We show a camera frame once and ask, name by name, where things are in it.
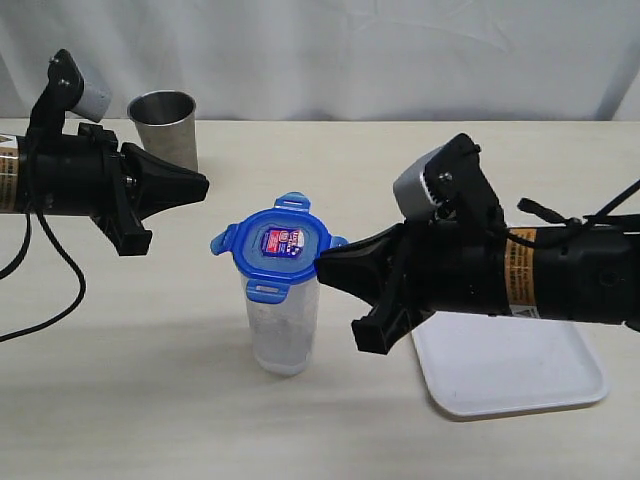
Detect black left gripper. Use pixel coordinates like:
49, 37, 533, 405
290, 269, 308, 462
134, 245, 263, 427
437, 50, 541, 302
17, 49, 209, 256

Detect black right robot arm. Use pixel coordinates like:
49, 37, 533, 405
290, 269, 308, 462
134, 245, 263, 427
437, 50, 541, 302
315, 133, 639, 354

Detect white backdrop curtain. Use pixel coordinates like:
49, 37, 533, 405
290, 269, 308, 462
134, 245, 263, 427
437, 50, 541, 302
1, 1, 639, 121

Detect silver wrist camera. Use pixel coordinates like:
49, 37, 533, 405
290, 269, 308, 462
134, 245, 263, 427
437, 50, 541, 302
392, 147, 443, 221
71, 56, 112, 123

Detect clear plastic container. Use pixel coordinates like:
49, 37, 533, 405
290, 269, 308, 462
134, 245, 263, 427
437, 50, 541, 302
242, 277, 319, 376

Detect stainless steel cup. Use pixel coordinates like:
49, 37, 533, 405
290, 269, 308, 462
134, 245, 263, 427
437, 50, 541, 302
127, 90, 199, 171

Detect white plastic tray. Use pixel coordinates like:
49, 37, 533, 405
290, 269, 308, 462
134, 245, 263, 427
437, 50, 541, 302
412, 313, 609, 419

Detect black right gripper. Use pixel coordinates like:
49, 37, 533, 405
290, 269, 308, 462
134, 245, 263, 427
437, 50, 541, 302
314, 133, 509, 354

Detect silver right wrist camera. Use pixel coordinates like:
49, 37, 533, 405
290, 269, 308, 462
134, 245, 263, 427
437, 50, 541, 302
392, 147, 443, 221

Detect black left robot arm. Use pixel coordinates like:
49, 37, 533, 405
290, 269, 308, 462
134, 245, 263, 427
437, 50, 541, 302
1, 49, 209, 256

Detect blue container lid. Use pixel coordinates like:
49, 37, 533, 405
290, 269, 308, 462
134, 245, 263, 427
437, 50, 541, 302
210, 191, 348, 305

